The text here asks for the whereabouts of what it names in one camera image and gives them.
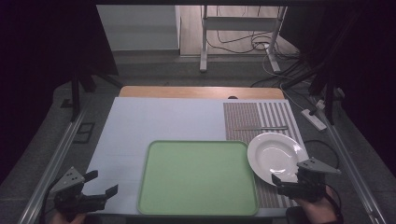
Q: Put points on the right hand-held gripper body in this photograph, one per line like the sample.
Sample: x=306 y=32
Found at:
x=311 y=188

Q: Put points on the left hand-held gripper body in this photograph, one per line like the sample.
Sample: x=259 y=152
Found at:
x=70 y=199

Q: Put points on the white plate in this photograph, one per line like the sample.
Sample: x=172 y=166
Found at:
x=274 y=155

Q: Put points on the person's left hand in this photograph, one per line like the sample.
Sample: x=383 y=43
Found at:
x=67 y=219

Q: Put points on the person's right hand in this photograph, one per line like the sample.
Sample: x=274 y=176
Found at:
x=323 y=211

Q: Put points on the white power strip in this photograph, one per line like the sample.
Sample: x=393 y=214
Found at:
x=313 y=119

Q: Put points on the metal table knife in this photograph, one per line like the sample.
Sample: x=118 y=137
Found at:
x=264 y=128

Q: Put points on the pale blue board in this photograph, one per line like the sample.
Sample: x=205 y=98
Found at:
x=140 y=124

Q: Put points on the striped grey placemat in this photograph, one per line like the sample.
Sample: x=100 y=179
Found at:
x=243 y=115

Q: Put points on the green tray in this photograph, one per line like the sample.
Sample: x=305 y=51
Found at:
x=197 y=177

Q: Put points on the aluminium rail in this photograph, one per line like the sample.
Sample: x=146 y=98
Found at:
x=49 y=174
x=355 y=174

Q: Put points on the black floor frame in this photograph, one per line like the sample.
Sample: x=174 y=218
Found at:
x=84 y=132

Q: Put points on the white metal desk frame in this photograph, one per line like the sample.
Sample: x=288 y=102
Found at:
x=204 y=37

